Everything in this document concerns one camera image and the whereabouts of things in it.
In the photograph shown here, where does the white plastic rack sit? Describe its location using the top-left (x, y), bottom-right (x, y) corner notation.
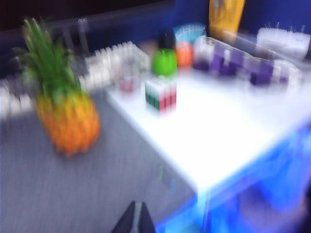
top-left (257, 21), bottom-right (311, 59)

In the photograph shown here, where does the orange round fruit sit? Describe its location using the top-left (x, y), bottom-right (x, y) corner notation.
top-left (175, 40), bottom-right (195, 67)

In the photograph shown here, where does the plastic pineapple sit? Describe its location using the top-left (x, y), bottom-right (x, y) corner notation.
top-left (12, 17), bottom-right (102, 158)

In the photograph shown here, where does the cyan plastic basket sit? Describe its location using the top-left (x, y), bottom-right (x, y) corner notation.
top-left (173, 22), bottom-right (207, 44)

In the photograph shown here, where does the black round object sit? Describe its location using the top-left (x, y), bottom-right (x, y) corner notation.
top-left (157, 30), bottom-right (176, 50)

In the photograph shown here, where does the grey monitor stand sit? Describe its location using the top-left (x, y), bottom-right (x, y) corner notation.
top-left (62, 24), bottom-right (88, 59)

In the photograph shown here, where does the yellow bag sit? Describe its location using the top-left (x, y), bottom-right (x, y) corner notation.
top-left (208, 0), bottom-right (246, 37)

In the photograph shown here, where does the clear plastic tray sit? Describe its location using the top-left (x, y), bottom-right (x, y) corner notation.
top-left (201, 33), bottom-right (304, 85)

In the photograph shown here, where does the Rubik's cube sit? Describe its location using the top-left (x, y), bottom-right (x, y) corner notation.
top-left (144, 75), bottom-right (177, 117)

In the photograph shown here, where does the grey felt laptop sleeve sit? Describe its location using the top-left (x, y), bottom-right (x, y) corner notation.
top-left (0, 89), bottom-right (199, 233)

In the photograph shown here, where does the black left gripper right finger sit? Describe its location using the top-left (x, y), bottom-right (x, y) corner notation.
top-left (139, 201), bottom-right (156, 233)

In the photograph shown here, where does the white keyboard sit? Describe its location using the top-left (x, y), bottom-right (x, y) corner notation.
top-left (0, 41), bottom-right (151, 122)

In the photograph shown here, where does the clear glass cup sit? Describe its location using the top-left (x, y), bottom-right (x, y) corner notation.
top-left (116, 59), bottom-right (141, 94)

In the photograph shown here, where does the green apple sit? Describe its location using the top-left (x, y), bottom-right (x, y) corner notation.
top-left (152, 48), bottom-right (178, 77)

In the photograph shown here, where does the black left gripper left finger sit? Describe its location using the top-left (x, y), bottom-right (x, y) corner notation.
top-left (110, 200), bottom-right (138, 233)

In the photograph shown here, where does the black computer monitor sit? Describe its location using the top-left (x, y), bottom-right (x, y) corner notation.
top-left (0, 0), bottom-right (175, 42)

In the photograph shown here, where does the purple container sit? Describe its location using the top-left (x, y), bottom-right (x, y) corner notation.
top-left (193, 36), bottom-right (214, 72)

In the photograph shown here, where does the purple box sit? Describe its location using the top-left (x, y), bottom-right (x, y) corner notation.
top-left (213, 46), bottom-right (243, 77)
top-left (250, 60), bottom-right (275, 85)

